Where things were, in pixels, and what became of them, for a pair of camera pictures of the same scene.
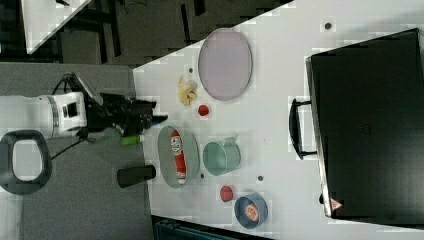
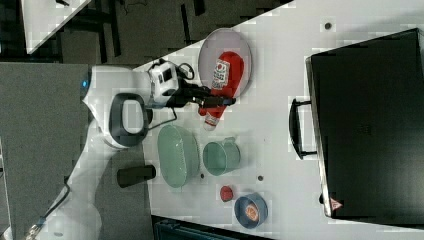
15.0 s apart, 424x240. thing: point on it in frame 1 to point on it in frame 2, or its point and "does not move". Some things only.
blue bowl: x=251 y=210 does not move
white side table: x=44 y=18 does not move
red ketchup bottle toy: x=176 y=142 to x=226 y=83
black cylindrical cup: x=128 y=176 does not move
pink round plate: x=225 y=63 does not move
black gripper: x=127 y=115 to x=186 y=92
